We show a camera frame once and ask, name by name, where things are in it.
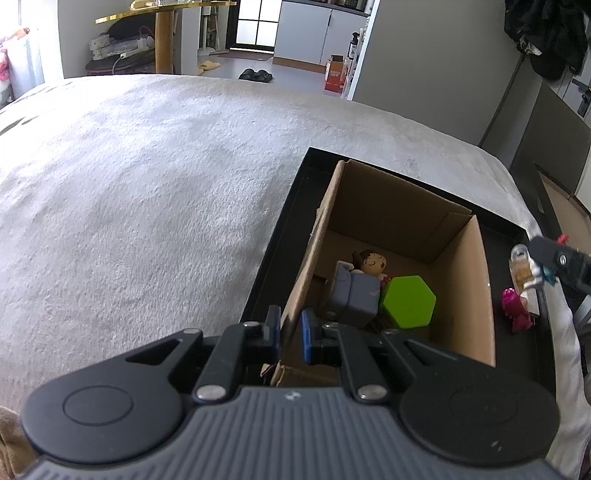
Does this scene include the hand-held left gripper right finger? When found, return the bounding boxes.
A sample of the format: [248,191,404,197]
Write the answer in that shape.
[299,309,467,407]

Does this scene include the black door handle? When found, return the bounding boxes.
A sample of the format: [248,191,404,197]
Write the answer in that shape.
[570,76,591,117]

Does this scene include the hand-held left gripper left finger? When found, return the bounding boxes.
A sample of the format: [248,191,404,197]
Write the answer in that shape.
[122,305,283,405]

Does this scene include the brown cardboard box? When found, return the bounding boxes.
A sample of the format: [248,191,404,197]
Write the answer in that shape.
[261,159,498,389]

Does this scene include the glass pane door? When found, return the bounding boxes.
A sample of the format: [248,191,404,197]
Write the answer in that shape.
[228,0,283,52]

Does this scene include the beige cloth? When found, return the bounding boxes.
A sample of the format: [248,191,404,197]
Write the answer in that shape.
[0,406,29,477]

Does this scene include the orange carton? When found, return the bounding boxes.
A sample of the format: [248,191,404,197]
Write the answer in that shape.
[323,54,350,93]

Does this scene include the brown-haired doll figure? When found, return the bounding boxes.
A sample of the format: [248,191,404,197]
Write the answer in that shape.
[352,249,391,289]

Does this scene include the round gold-edged table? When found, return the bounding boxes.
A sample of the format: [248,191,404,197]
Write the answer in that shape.
[95,0,238,75]

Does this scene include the black hanging clothes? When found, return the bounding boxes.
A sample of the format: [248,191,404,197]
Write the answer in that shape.
[503,0,591,82]

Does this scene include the green hexagonal box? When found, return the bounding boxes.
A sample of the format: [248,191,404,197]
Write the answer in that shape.
[379,275,437,331]

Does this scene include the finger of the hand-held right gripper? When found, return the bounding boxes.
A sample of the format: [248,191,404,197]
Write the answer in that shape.
[528,234,591,297]

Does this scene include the black slippers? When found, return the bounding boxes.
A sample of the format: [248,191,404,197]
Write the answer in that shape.
[238,68,274,85]

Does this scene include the small clear bottle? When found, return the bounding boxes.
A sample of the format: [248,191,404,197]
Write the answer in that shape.
[509,233,570,293]

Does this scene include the white cabinet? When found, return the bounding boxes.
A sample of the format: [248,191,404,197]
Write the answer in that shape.
[273,0,373,68]

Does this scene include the grey cube box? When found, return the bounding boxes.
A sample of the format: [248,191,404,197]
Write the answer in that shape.
[323,260,384,331]

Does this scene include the black tray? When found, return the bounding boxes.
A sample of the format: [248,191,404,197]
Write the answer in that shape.
[239,147,557,398]

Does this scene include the pink plush toy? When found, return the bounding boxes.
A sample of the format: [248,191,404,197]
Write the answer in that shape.
[501,287,533,334]

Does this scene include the white power strip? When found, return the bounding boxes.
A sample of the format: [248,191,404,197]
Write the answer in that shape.
[90,34,151,60]

